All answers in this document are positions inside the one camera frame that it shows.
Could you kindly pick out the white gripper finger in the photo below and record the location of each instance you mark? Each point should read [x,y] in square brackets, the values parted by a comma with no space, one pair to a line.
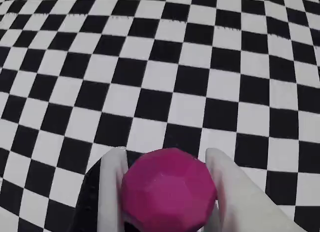
[245,207]
[110,192]

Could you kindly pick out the pink faceted ball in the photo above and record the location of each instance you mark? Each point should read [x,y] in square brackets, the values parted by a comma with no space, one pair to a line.
[170,192]

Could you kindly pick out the black white checkerboard mat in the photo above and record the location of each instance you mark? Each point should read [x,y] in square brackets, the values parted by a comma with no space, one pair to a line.
[160,66]

